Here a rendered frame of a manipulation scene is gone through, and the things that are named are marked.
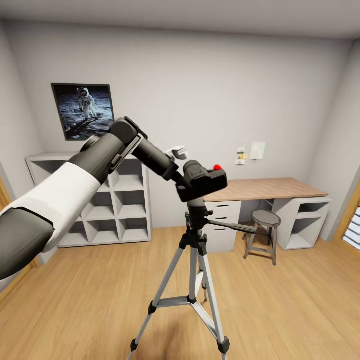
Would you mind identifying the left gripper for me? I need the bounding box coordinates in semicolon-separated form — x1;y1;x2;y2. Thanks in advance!
143;144;192;190

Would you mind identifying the camera tripod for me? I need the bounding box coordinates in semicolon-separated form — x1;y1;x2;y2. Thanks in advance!
127;198;257;360

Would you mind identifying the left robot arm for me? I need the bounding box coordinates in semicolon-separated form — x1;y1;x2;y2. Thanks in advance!
0;116;192;294

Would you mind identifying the digital camera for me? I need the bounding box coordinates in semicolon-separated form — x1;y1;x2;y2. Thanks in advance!
175;160;228;203

